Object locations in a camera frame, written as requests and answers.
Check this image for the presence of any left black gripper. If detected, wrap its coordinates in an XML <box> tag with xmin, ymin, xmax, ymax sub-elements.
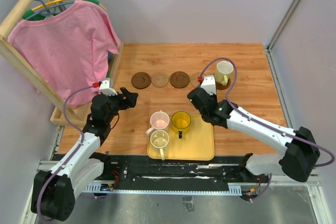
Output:
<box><xmin>103</xmin><ymin>87</ymin><xmax>138</xmax><ymax>123</ymax></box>

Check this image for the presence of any brown wooden coaster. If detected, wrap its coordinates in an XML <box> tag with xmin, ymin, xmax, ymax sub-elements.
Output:
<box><xmin>216</xmin><ymin>78</ymin><xmax>231</xmax><ymax>90</ymax></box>
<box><xmin>131</xmin><ymin>72</ymin><xmax>151</xmax><ymax>89</ymax></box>
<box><xmin>170</xmin><ymin>71</ymin><xmax>190</xmax><ymax>89</ymax></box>

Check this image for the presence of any woven rattan coaster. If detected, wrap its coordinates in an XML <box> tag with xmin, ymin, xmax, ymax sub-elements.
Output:
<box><xmin>151</xmin><ymin>72</ymin><xmax>169</xmax><ymax>88</ymax></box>
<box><xmin>190</xmin><ymin>72</ymin><xmax>203</xmax><ymax>88</ymax></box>

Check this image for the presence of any white green mug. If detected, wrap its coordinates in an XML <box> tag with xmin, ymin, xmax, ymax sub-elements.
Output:
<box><xmin>214</xmin><ymin>61</ymin><xmax>234</xmax><ymax>86</ymax></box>

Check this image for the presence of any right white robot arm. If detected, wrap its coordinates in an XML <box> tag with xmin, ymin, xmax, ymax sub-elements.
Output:
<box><xmin>187</xmin><ymin>88</ymin><xmax>320</xmax><ymax>182</ymax></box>

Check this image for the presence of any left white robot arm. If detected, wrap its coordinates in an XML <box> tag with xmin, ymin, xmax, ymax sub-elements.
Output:
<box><xmin>31</xmin><ymin>87</ymin><xmax>139</xmax><ymax>222</ymax></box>

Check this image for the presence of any pink mug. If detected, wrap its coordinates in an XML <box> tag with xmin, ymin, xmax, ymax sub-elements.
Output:
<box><xmin>146</xmin><ymin>111</ymin><xmax>170</xmax><ymax>136</ymax></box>

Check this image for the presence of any cream mug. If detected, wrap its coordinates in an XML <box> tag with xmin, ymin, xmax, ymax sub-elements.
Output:
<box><xmin>150</xmin><ymin>130</ymin><xmax>170</xmax><ymax>161</ymax></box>

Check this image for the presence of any yellow transparent mug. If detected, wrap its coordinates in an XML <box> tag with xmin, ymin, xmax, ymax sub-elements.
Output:
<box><xmin>171</xmin><ymin>111</ymin><xmax>191</xmax><ymax>139</ymax></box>

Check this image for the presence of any wooden clothes rack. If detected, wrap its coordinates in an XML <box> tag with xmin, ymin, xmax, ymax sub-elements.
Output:
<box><xmin>0</xmin><ymin>0</ymin><xmax>124</xmax><ymax>127</ymax></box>

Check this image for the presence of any pink t-shirt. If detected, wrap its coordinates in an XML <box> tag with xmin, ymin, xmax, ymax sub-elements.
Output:
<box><xmin>7</xmin><ymin>1</ymin><xmax>121</xmax><ymax>108</ymax></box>

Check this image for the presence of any yellow plastic tray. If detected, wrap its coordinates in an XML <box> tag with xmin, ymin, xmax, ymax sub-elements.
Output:
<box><xmin>147</xmin><ymin>115</ymin><xmax>215</xmax><ymax>161</ymax></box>

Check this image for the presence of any grey clothes hanger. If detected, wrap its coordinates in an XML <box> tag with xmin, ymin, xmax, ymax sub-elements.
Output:
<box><xmin>22</xmin><ymin>0</ymin><xmax>74</xmax><ymax>20</ymax></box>

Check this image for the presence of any green garment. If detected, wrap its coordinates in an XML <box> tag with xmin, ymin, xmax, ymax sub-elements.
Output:
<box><xmin>22</xmin><ymin>0</ymin><xmax>106</xmax><ymax>20</ymax></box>

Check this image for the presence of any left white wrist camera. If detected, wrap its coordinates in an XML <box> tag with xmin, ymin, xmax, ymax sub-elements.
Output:
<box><xmin>99</xmin><ymin>78</ymin><xmax>118</xmax><ymax>96</ymax></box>

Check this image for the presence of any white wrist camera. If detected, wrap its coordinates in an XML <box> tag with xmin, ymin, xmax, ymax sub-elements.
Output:
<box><xmin>99</xmin><ymin>78</ymin><xmax>118</xmax><ymax>96</ymax></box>
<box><xmin>200</xmin><ymin>75</ymin><xmax>217</xmax><ymax>95</ymax></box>

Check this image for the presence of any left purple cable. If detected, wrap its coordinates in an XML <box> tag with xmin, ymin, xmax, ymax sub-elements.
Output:
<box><xmin>36</xmin><ymin>82</ymin><xmax>100</xmax><ymax>221</ymax></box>

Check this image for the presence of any purple cable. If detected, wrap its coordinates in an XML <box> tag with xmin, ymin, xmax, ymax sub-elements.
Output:
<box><xmin>36</xmin><ymin>82</ymin><xmax>100</xmax><ymax>221</ymax></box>
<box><xmin>197</xmin><ymin>57</ymin><xmax>336</xmax><ymax>168</ymax></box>

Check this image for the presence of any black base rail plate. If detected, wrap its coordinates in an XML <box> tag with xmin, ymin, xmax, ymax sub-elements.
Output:
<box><xmin>49</xmin><ymin>153</ymin><xmax>271</xmax><ymax>193</ymax></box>

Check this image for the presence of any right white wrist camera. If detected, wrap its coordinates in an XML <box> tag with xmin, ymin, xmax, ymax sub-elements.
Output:
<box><xmin>200</xmin><ymin>75</ymin><xmax>217</xmax><ymax>95</ymax></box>

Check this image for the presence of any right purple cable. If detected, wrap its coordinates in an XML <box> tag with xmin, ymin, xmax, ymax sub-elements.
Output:
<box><xmin>197</xmin><ymin>57</ymin><xmax>336</xmax><ymax>168</ymax></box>

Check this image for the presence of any aluminium frame post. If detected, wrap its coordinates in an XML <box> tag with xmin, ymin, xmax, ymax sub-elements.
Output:
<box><xmin>267</xmin><ymin>0</ymin><xmax>320</xmax><ymax>51</ymax></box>

